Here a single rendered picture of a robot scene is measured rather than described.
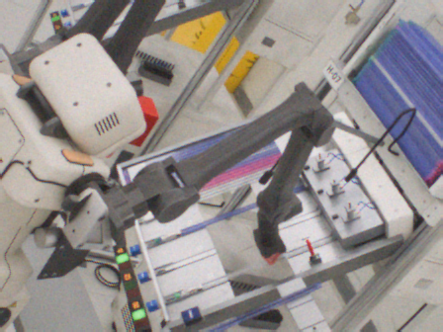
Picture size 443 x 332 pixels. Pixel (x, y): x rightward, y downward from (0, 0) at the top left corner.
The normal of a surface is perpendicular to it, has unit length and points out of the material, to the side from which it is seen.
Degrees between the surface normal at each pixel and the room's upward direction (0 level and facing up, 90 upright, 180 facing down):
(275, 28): 90
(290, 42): 90
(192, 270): 45
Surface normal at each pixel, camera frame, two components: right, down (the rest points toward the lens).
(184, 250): -0.11, -0.66
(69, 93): -0.04, -0.47
